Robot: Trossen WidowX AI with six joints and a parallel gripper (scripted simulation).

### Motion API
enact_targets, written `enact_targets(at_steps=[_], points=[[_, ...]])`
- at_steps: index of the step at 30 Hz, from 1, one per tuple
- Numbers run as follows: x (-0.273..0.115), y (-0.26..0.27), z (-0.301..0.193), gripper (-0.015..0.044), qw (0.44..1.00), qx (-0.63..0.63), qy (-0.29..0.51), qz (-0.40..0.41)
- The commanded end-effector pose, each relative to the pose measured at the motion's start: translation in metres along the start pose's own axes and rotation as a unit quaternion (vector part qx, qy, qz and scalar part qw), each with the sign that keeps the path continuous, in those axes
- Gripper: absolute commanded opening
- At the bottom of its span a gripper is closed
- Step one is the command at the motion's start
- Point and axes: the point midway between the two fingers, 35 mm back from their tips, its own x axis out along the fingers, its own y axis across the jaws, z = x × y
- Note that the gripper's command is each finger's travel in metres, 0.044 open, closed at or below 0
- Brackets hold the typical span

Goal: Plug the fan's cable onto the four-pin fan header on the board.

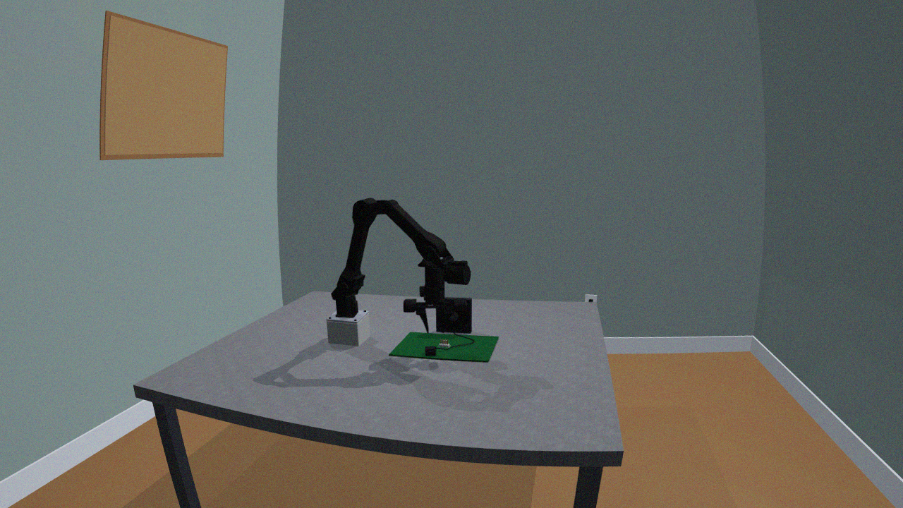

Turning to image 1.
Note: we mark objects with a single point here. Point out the green circuit board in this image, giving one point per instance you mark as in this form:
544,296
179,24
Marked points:
413,346

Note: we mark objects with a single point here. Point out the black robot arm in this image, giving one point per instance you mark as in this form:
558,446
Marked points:
430,246

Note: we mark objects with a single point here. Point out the black cable with plug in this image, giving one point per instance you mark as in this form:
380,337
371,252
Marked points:
431,350

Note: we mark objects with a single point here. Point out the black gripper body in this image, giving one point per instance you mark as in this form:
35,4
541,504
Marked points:
434,298

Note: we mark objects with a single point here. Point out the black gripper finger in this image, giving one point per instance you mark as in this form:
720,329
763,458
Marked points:
424,318
446,317

